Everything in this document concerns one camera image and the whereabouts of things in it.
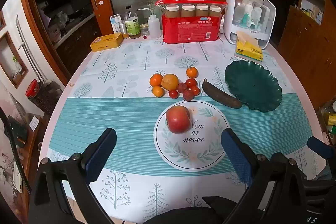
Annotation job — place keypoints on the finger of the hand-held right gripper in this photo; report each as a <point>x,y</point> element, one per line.
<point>319,146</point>

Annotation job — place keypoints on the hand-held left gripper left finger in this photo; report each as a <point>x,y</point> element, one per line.
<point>96,162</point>

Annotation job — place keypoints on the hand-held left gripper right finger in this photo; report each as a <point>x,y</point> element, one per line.
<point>236,157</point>

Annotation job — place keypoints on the red apple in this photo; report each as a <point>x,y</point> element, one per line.
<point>178,119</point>

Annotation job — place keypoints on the dark green scalloped plate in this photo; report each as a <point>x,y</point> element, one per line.
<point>253,86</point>

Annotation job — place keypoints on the red cherry tomato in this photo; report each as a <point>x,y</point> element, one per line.
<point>191,82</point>
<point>173,94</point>
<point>195,90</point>

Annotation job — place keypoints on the small tangerine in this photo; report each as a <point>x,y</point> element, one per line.
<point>158,91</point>

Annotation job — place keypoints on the large pale orange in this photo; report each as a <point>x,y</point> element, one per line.
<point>170,81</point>

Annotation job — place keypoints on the medium tangerine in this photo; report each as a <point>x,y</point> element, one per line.
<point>156,80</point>

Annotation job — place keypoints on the yellow plastic bag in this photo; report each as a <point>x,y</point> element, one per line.
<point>329,120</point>

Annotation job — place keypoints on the round white leaf-print placemat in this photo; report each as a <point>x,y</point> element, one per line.
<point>193,140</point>

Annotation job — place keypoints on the tangerine with stem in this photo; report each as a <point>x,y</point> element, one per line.
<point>192,72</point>

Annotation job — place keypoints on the red-lidded jar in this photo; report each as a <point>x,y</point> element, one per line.
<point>34,90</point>

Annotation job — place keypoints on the yellow tissue pack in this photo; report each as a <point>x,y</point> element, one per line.
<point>249,48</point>

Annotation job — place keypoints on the yellow tin box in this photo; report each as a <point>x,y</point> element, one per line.
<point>107,41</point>

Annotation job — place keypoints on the small metal can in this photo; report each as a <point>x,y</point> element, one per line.
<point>122,28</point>

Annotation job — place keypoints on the white cosmetics storage box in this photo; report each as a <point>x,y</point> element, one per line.
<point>249,18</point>

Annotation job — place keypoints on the white and blue carton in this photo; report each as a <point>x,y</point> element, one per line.
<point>115,23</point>

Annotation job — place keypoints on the small glass jar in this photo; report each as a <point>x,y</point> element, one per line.
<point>144,29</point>

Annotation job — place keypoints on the red paper cup pack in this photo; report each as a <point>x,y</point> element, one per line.
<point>193,22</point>

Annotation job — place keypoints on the glass bottle green label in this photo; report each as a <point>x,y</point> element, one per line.
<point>132,23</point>

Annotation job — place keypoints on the white squeeze bottle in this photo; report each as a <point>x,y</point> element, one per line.
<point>154,26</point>

